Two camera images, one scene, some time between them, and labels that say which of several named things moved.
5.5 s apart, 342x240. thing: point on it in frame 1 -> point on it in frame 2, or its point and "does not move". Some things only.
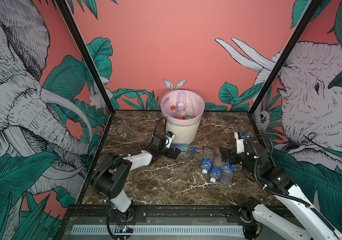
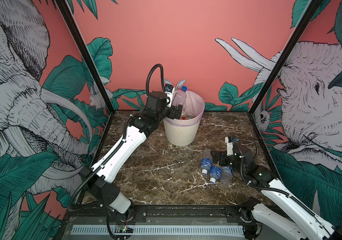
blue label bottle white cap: [206, 162] does not move
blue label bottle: [216, 169] does not move
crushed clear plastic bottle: [227, 173] does not move
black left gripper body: [167, 152] -> [171, 113]
